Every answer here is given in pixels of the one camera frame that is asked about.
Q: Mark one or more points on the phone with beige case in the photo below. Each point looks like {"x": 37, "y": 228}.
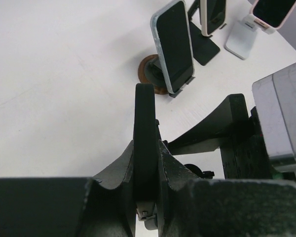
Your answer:
{"x": 212, "y": 15}

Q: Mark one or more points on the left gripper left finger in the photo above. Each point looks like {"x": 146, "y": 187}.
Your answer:
{"x": 98, "y": 206}

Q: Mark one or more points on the phone with clear case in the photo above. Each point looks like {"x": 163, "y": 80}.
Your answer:
{"x": 171, "y": 34}

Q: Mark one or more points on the brown round base phone stand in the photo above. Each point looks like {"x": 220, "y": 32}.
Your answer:
{"x": 149, "y": 71}

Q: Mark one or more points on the black phone dark case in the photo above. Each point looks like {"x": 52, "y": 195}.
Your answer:
{"x": 145, "y": 152}

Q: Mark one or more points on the white phone stand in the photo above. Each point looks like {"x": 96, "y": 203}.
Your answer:
{"x": 243, "y": 35}

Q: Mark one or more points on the black folding phone stand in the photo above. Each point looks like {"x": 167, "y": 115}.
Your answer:
{"x": 204, "y": 49}

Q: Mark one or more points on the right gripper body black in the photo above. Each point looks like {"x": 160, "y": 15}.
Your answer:
{"x": 244, "y": 154}

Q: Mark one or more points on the phone with pink case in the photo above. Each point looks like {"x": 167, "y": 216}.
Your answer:
{"x": 272, "y": 13}

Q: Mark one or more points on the black round base clamp stand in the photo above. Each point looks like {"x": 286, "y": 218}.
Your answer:
{"x": 172, "y": 176}

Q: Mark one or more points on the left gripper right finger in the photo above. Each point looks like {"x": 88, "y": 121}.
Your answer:
{"x": 235, "y": 208}

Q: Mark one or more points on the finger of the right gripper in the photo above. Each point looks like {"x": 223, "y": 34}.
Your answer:
{"x": 229, "y": 118}

